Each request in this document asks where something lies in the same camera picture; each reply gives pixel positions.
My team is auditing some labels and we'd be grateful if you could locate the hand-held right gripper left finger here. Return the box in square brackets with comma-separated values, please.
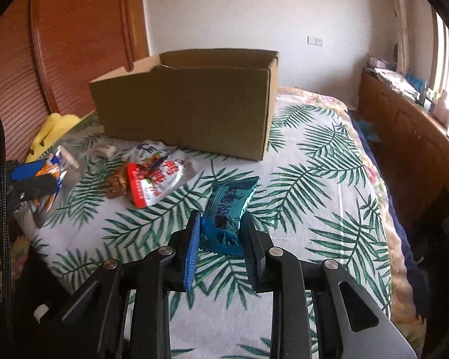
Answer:
[62, 211, 202, 359]

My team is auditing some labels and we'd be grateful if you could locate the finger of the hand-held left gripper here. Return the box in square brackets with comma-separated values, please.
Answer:
[7, 177, 58, 202]
[7, 160, 47, 182]

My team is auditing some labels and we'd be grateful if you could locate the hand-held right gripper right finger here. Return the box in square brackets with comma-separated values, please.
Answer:
[239, 212, 418, 359]

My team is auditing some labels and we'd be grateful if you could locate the large orange snack packet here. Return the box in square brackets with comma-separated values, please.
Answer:
[13, 150, 70, 229]

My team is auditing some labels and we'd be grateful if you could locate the small clear beige snack packet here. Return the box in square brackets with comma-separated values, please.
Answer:
[57, 146, 84, 174]

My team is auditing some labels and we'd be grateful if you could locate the blue snack packet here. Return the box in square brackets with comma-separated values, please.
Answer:
[199, 176, 260, 258]

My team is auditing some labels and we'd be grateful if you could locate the small brown snack packet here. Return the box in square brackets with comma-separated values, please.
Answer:
[105, 170, 130, 200]

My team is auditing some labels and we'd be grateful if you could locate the white red label snack packet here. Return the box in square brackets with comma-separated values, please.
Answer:
[125, 140, 199, 209]

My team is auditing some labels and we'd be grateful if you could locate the brown cardboard box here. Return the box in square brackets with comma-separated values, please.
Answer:
[89, 48, 281, 162]

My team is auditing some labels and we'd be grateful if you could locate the yellow plush toy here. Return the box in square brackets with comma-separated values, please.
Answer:
[24, 113, 81, 164]

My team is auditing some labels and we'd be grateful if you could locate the green leaf print cloth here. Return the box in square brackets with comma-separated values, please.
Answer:
[32, 93, 393, 359]

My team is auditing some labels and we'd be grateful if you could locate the dark blue blanket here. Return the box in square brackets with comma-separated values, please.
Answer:
[350, 114, 431, 307]

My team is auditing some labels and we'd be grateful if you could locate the wooden slatted wardrobe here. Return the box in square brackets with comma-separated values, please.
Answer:
[0, 0, 150, 165]

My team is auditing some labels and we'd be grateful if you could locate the floral blanket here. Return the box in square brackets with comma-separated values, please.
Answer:
[277, 86, 416, 345]

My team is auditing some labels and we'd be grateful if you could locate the wooden sideboard cabinet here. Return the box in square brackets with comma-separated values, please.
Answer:
[357, 71, 449, 232]

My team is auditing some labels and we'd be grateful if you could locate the stack of printed papers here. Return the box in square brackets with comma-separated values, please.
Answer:
[374, 68, 416, 98]

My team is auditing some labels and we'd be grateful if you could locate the blue box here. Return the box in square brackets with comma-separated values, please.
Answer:
[406, 74, 427, 90]

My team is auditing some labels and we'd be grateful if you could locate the pink bottle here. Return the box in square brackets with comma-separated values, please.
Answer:
[434, 90, 449, 119]

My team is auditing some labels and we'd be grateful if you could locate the patterned beige curtain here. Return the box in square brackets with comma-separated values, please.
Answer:
[382, 0, 412, 73]

